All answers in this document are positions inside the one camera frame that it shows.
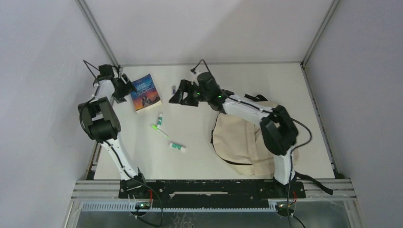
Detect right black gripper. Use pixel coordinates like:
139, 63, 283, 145
170, 79, 211, 107

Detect Jane Eyre paperback book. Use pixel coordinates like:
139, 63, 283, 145
131, 74, 162, 113

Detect beige canvas backpack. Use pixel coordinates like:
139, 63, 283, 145
211, 95, 334, 195

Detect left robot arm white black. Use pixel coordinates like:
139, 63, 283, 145
77, 64, 149, 198

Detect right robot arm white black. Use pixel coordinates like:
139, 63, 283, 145
169, 70, 298, 198

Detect green pen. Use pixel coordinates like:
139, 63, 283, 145
151, 124, 169, 138

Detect green white glue stick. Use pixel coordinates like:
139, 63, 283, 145
169, 142, 186, 152

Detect black mounting base rail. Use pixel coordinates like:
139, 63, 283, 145
118, 179, 306, 208

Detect white slotted cable duct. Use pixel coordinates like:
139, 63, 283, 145
81, 201, 277, 212

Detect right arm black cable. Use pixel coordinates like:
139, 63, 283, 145
190, 59, 313, 228

